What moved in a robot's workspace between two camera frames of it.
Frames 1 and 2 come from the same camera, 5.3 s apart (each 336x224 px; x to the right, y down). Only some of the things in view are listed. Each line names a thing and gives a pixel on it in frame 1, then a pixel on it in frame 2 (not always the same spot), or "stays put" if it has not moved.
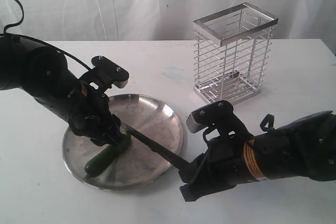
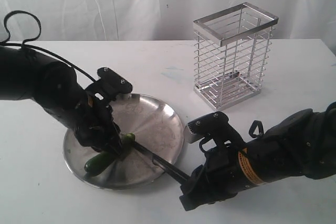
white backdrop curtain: (163, 6) stays put
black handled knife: (140, 138) to (164, 165)
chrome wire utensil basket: (232, 50) stays put
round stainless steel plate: (135, 164) stays put
